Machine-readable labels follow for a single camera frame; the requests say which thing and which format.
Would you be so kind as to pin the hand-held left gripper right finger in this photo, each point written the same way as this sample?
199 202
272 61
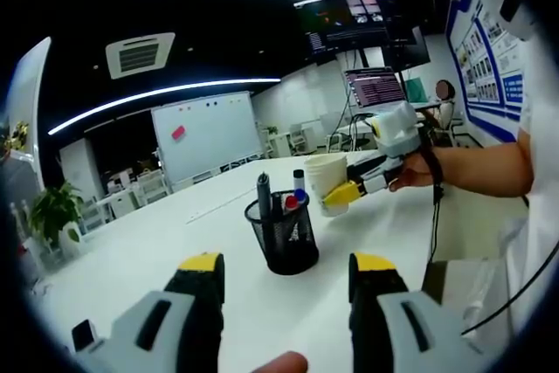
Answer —
393 338

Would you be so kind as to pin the long ceiling light strip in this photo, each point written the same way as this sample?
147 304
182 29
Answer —
161 93

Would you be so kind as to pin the white curved partition shelf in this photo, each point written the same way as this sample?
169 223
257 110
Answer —
26 102

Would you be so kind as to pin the black phone on stand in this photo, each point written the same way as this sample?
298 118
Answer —
85 333

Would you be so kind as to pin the dark grey laser pointer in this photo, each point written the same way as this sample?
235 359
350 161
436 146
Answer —
263 198

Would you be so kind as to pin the teal bag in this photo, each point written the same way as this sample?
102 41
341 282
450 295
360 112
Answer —
416 90

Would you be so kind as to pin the white rolling whiteboard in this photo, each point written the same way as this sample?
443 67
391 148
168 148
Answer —
205 137

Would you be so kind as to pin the black mesh pen holder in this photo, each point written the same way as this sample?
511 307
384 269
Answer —
284 242

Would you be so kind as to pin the blue wall display board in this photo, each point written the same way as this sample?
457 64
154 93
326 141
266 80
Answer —
485 63

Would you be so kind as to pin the gold decoration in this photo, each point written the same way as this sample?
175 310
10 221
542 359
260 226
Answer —
15 135

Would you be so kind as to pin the black cap whiteboard marker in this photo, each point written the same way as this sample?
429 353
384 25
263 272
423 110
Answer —
298 178

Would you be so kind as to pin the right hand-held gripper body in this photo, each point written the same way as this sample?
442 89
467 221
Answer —
397 128

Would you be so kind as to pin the white office chair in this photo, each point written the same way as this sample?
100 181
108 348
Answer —
299 139

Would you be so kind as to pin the potted green plant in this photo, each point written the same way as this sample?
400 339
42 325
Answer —
54 216

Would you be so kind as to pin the open laptop purple screen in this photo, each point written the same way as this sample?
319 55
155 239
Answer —
375 87

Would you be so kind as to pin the large dark wall monitor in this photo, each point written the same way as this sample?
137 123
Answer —
362 25

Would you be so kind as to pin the ceiling air conditioner vent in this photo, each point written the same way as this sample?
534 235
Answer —
140 55

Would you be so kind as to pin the pink whiteboard eraser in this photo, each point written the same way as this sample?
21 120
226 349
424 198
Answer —
178 133

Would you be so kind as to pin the person's right hand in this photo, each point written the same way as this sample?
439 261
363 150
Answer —
412 172

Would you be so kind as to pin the blue cap whiteboard marker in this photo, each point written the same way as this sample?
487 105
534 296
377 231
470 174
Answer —
300 195

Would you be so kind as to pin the person's left hand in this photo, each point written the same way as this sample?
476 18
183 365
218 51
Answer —
281 364

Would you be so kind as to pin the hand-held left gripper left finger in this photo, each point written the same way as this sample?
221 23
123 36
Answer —
174 338

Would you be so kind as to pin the red cap whiteboard marker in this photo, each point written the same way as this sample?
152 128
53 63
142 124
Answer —
290 203

